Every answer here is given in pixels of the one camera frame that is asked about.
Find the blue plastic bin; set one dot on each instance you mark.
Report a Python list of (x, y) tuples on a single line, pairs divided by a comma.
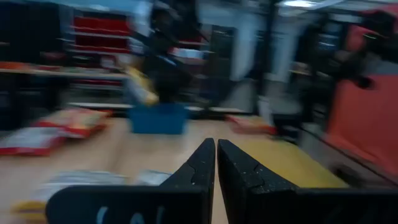
[(158, 121)]

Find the blue Maruchan noodle pack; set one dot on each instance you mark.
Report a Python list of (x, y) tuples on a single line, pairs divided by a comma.
[(150, 177), (81, 183)]

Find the red shelf unit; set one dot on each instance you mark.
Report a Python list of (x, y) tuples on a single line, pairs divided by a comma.
[(99, 25)]

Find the red Maruchan noodle pack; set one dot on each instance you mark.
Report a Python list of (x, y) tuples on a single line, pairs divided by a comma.
[(248, 125), (74, 123), (31, 141)]

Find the long tan workbench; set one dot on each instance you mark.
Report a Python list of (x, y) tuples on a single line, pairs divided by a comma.
[(62, 74)]

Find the yellow plastic bin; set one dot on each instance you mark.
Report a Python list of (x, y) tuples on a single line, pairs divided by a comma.
[(289, 168)]

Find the large orange red object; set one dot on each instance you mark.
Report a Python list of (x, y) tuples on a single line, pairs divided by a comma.
[(363, 124)]

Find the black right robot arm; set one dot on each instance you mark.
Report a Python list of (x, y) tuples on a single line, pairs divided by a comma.
[(168, 68)]

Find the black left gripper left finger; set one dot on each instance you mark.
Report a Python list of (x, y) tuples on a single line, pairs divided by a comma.
[(192, 193)]

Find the yellow Maruchan noodle pack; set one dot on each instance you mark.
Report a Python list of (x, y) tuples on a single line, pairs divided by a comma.
[(28, 210), (141, 87)]

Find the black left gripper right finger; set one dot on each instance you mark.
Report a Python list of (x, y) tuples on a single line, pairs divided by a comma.
[(248, 193)]

